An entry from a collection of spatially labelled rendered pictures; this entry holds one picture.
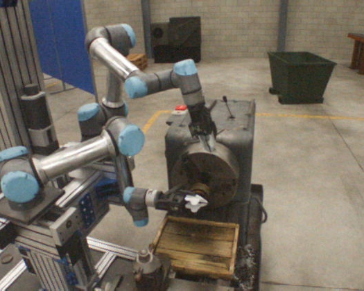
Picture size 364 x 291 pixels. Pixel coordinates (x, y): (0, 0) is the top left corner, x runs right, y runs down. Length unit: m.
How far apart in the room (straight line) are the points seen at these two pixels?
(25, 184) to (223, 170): 0.80
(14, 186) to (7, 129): 0.40
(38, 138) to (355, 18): 11.09
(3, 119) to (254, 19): 10.22
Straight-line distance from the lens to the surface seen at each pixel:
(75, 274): 1.90
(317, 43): 11.43
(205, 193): 1.27
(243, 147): 1.44
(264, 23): 11.11
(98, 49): 1.23
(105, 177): 1.60
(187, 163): 1.29
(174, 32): 9.92
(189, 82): 1.02
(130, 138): 1.10
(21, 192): 1.08
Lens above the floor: 1.84
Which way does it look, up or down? 27 degrees down
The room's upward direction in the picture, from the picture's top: 3 degrees counter-clockwise
